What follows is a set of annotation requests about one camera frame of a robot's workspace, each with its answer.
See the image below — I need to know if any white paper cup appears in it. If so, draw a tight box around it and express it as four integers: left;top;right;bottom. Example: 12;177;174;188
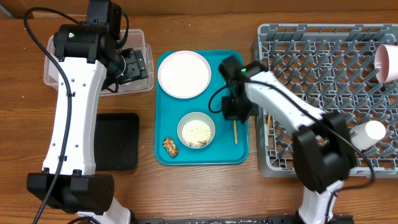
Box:
350;121;386;150

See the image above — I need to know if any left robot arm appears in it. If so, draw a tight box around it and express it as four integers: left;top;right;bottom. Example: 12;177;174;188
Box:
27;1;148;223

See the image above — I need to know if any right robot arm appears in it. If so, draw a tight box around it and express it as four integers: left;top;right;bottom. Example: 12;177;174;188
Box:
218;56;356;223

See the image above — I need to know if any grey dishwasher rack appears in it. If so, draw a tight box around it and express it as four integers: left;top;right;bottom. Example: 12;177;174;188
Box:
252;24;397;179

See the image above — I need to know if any clear plastic bin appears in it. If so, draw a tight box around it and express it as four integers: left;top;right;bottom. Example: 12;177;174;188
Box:
44;29;154;95

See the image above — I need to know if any teal serving tray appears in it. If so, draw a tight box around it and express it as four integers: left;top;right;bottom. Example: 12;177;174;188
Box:
154;50;249;166

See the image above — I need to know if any grey bowl of rice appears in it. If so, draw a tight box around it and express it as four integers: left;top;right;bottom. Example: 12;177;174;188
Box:
177;112;215;149

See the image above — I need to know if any large white plate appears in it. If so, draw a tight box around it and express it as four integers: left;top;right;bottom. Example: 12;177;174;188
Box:
157;50;212;99

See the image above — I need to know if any black plastic tray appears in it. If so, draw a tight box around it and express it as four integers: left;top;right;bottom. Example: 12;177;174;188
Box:
94;113;139;171

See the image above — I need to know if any brown food scrap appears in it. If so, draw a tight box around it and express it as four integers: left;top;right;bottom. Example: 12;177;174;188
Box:
163;138;179;157

